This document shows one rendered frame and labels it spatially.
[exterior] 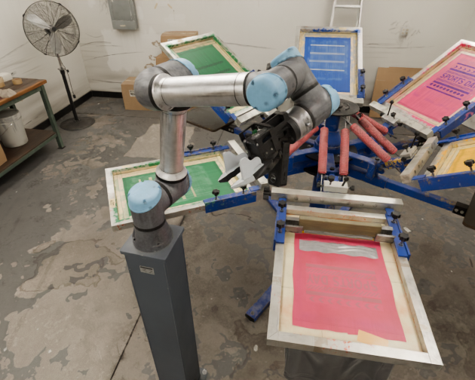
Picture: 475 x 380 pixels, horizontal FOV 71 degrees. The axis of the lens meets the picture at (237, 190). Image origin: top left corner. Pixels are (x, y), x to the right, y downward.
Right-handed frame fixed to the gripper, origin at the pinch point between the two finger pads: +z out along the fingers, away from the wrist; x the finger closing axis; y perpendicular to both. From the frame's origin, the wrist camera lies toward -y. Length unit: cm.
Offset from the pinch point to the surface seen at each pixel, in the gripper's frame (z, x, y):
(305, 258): -30, -33, -79
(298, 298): -12, -19, -77
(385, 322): -29, 7, -88
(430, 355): -28, 25, -88
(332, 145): -110, -83, -80
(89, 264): 62, -207, -112
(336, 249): -45, -28, -84
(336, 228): -52, -32, -79
